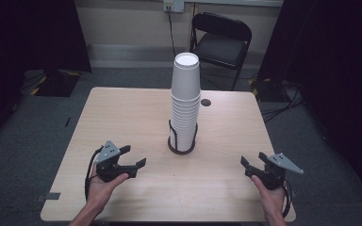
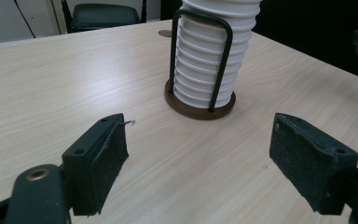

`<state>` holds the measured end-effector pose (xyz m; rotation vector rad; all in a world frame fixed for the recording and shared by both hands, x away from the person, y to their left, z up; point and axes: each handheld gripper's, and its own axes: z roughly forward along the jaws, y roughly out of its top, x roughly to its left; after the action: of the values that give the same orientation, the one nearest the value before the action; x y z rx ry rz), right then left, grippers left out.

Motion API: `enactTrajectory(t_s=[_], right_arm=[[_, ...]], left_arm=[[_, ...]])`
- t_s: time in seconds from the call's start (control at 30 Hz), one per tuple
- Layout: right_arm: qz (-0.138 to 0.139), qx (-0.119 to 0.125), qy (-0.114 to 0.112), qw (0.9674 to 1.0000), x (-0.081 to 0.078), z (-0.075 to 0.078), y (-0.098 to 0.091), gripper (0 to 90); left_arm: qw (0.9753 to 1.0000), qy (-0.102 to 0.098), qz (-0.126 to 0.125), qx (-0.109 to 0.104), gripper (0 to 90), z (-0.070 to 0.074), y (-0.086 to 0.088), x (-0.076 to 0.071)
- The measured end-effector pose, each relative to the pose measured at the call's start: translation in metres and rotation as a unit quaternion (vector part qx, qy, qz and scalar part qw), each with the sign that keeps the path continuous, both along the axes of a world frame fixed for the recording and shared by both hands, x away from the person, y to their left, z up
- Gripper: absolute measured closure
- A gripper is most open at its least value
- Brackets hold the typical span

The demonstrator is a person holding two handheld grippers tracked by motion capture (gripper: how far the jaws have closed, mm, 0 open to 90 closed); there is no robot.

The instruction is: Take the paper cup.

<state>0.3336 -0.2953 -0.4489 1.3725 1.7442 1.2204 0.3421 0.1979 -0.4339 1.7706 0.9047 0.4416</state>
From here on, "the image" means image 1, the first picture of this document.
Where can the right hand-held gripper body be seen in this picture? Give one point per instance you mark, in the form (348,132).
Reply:
(275,175)

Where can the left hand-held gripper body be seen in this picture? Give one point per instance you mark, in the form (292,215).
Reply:
(108,153)

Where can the stack of white cups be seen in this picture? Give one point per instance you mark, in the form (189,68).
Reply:
(184,125)

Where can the person's right hand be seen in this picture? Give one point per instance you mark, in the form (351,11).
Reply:
(273,201)

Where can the person's left hand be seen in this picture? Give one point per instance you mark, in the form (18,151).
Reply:
(100,190)

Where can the small black floor strip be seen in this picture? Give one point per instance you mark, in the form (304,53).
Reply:
(67,121)

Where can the black stand base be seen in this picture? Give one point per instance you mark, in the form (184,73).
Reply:
(56,83)
(270,91)

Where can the black table grommet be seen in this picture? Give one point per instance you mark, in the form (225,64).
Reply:
(205,102)

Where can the grey tape strip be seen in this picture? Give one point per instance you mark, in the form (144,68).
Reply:
(48,196)

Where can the black folding chair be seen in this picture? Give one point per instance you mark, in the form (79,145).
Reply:
(221,47)

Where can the dark curtain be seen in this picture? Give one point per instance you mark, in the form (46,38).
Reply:
(28,34)
(336,62)

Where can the white wall outlet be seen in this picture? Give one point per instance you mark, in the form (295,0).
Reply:
(173,5)

